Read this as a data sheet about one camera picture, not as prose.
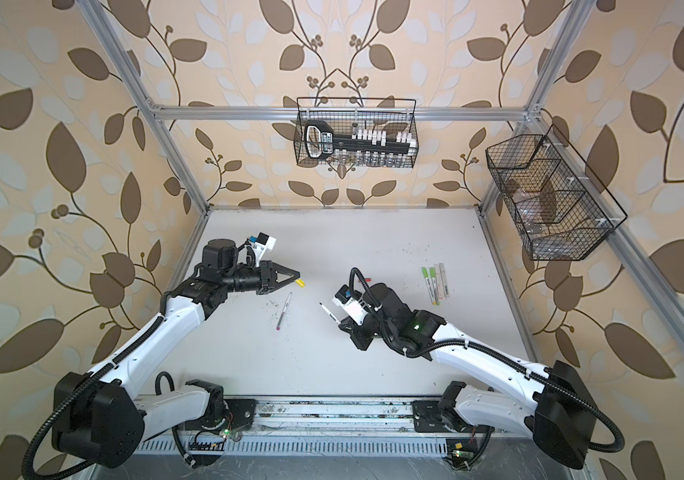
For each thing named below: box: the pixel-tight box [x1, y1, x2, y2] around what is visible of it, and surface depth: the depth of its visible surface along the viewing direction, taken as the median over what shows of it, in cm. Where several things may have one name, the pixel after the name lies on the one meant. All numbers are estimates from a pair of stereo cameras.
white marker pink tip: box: [439, 262, 450, 298], surface depth 101 cm
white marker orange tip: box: [438, 262, 445, 300], surface depth 101 cm
